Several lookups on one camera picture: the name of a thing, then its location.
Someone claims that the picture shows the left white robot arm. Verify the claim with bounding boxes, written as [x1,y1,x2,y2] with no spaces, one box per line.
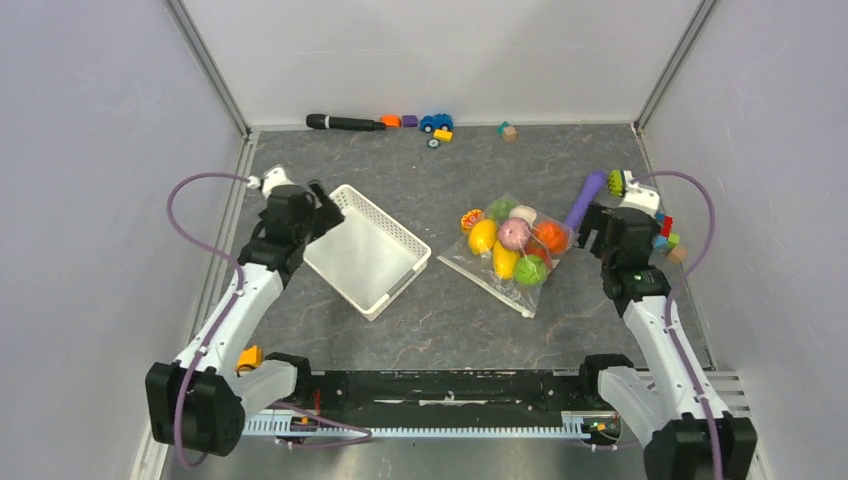
[145,180,344,458]

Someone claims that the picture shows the orange toy pumpkin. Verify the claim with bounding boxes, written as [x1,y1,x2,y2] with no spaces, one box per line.
[534,221,570,255]

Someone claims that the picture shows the multicolour brick stack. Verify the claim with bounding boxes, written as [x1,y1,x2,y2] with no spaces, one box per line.
[654,212,680,250]

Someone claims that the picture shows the yellow toy mango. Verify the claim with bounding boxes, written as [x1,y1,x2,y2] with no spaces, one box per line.
[492,240,522,280]

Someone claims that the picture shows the green toy grapes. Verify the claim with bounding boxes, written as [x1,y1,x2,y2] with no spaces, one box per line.
[485,198,518,222]

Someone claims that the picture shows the green white brick stack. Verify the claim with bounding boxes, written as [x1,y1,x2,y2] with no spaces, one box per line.
[607,170,628,197]

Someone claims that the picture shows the teal and wood cubes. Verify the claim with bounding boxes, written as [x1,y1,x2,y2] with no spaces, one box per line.
[498,121,518,143]

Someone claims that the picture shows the white perforated plastic basket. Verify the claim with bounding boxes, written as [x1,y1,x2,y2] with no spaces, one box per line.
[304,184,432,321]

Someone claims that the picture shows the yellow toy brick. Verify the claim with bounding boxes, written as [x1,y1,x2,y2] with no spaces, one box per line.
[433,129,454,142]

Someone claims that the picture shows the blue toy car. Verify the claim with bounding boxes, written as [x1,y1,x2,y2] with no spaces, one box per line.
[419,113,454,133]

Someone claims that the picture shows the purple toy onion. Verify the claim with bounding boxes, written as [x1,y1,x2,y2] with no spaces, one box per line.
[498,217,532,251]

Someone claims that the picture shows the purple toy block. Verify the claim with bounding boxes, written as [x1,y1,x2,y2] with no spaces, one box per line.
[401,115,419,128]

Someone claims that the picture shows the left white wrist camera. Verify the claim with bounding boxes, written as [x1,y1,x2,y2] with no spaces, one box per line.
[247,165,295,199]

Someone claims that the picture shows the clear zip top bag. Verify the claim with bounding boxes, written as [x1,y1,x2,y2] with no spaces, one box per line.
[439,194,573,318]

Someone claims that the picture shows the orange toy piece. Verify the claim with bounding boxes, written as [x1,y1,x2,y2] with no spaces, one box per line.
[380,114,403,128]

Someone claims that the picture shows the white toy garlic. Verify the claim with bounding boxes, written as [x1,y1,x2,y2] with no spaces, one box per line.
[509,205,538,225]

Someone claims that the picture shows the orange yellow clamp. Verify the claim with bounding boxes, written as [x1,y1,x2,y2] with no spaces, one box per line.
[236,345,264,374]

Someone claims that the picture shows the black microphone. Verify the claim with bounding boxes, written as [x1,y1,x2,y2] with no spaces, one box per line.
[305,113,387,132]

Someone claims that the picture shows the red orange toy chili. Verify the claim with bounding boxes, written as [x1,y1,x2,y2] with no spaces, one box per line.
[524,240,553,270]

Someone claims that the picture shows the yellow toy lemon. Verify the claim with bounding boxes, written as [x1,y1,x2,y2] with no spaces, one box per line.
[468,218,499,255]

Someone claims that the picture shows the green toy pepper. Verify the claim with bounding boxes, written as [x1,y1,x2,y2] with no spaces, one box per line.
[513,254,549,286]

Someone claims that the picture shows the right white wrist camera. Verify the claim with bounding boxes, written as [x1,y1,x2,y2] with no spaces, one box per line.
[619,170,661,217]

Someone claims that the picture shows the white cable duct rail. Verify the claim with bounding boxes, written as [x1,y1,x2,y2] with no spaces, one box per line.
[242,410,591,440]

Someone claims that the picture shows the yellow butterfly toy block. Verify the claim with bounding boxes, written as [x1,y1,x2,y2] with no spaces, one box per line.
[460,209,485,234]

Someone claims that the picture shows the purple toy eggplant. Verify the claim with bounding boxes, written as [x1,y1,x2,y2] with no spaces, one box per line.
[564,170,607,232]

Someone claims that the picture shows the small wooden cube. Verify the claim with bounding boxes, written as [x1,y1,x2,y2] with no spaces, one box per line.
[666,245,688,265]

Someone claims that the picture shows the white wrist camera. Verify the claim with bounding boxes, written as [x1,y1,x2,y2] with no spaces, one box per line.
[619,170,661,217]
[247,165,295,199]

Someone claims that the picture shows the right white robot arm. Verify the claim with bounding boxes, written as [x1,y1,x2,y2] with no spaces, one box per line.
[577,202,758,479]

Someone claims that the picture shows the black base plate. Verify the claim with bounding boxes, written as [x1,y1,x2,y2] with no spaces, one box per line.
[272,370,622,428]

